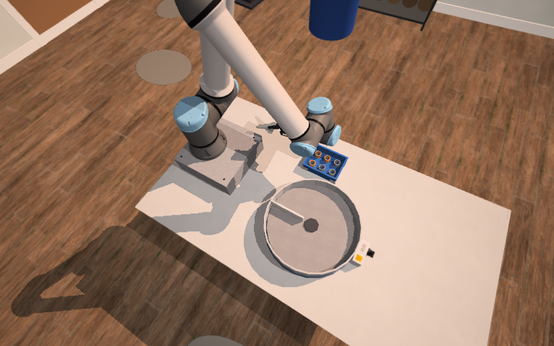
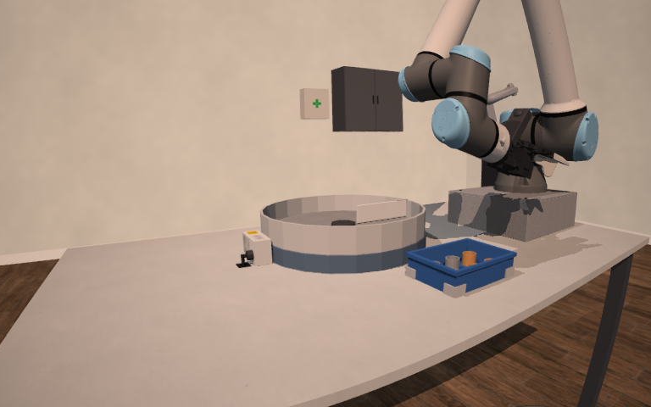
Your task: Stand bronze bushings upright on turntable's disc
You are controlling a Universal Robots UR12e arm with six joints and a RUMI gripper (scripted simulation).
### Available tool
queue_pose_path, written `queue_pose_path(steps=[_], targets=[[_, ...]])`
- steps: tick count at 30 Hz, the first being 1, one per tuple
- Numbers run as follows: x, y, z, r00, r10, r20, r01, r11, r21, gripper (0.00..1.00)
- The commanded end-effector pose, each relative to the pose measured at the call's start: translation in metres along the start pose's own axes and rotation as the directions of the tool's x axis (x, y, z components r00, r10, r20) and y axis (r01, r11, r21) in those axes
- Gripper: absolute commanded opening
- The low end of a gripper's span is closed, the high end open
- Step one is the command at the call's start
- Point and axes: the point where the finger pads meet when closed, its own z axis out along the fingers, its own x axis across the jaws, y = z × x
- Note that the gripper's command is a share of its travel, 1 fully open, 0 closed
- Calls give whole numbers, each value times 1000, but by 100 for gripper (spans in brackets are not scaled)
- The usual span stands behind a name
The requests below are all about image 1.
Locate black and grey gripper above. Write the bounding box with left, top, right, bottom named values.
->
left=256, top=122, right=285, bottom=135

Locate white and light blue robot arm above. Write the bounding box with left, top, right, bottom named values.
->
left=173, top=0, right=341, bottom=161

